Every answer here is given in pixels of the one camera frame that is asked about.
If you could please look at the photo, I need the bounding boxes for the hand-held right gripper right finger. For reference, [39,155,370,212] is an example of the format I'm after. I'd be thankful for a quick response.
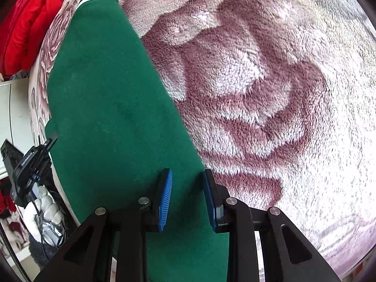
[202,168,342,282]

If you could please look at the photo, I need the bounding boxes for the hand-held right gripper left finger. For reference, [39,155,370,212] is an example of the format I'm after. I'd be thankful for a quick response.
[34,168,173,282]

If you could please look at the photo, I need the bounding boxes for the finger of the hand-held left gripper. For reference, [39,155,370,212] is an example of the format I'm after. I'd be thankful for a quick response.
[43,133,58,154]

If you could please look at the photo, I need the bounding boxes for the green varsity jacket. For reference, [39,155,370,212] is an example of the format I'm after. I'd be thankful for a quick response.
[44,0,230,282]

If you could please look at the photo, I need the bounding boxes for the person's left forearm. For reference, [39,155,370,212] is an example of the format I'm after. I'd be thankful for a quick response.
[28,239,60,271]

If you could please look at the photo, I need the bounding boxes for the person's left hand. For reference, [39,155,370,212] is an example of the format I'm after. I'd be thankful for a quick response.
[23,184,64,243]

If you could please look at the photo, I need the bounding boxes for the red duvet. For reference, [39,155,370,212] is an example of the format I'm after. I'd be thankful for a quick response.
[0,0,71,77]

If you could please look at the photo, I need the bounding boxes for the floral fleece blanket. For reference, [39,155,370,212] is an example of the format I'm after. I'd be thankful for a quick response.
[28,0,375,277]

